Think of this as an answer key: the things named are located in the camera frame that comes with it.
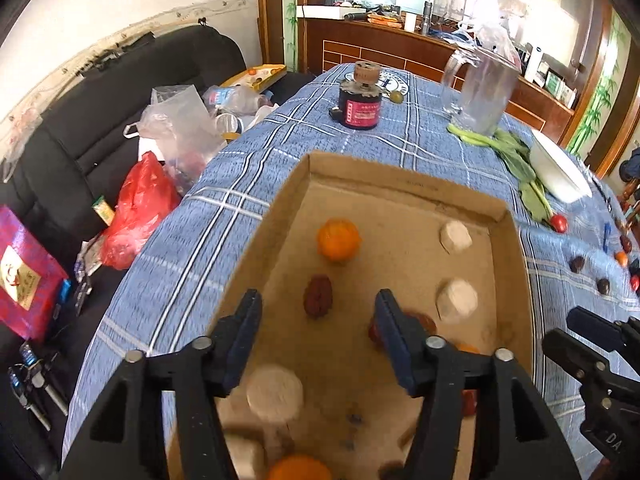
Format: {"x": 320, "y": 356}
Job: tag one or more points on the red cherry tomato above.
{"x": 635, "y": 282}
{"x": 559, "y": 223}

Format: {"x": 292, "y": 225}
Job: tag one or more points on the black ink bottle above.
{"x": 361, "y": 102}

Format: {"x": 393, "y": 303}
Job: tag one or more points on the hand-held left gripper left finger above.
{"x": 245, "y": 345}

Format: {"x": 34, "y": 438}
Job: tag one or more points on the blue plaid tablecloth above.
{"x": 225, "y": 240}

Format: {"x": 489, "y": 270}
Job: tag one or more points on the yellow tray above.
{"x": 260, "y": 75}

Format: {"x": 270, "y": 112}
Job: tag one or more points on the brown cardboard box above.
{"x": 400, "y": 200}

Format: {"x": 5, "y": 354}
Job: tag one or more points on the small green packet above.
{"x": 102, "y": 208}

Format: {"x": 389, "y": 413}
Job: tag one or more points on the red plastic bag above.
{"x": 137, "y": 215}

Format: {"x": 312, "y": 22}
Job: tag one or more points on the bamboo wall sticker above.
{"x": 291, "y": 10}
{"x": 600, "y": 100}

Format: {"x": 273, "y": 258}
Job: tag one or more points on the dark purple plum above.
{"x": 603, "y": 286}
{"x": 577, "y": 263}

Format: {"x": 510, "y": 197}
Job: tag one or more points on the green olive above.
{"x": 396, "y": 96}

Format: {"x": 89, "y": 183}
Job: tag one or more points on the clear plastic bottle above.
{"x": 232, "y": 97}

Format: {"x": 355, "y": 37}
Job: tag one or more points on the black sofa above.
{"x": 65, "y": 150}

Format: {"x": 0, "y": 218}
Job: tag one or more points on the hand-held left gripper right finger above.
{"x": 395, "y": 345}

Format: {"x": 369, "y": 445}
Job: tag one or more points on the clear glass pitcher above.
{"x": 482, "y": 92}

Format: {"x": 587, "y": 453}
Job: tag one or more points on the white flat box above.
{"x": 325, "y": 10}

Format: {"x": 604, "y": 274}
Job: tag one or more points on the white bowl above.
{"x": 557, "y": 170}

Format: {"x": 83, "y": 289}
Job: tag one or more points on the translucent plastic bag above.
{"x": 492, "y": 35}

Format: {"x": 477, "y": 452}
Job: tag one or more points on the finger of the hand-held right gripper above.
{"x": 562, "y": 347}
{"x": 592, "y": 322}

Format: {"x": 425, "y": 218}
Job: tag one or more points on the clear plastic bag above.
{"x": 175, "y": 120}

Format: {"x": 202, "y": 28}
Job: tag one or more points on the metal tools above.
{"x": 35, "y": 385}

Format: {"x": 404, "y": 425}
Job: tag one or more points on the blue marker pen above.
{"x": 607, "y": 237}

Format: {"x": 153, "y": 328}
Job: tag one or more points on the wooden counter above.
{"x": 390, "y": 55}

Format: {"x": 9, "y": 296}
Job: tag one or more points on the green leafy vegetables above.
{"x": 520, "y": 170}

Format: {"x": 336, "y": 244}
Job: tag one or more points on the large orange mandarin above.
{"x": 299, "y": 467}

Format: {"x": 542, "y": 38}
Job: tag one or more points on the small orange mandarin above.
{"x": 621, "y": 259}

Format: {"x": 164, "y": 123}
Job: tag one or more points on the beige round cake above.
{"x": 274, "y": 392}
{"x": 456, "y": 236}
{"x": 456, "y": 301}

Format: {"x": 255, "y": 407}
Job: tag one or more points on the white carton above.
{"x": 535, "y": 62}

